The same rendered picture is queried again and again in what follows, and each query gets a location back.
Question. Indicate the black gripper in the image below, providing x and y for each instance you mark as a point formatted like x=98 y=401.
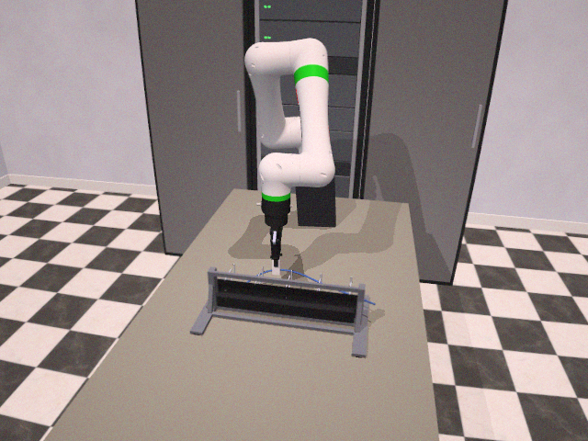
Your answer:
x=275 y=240

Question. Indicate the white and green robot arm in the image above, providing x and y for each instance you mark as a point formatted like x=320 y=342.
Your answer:
x=314 y=165

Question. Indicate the grey patch panel rack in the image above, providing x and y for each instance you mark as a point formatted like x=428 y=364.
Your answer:
x=287 y=302

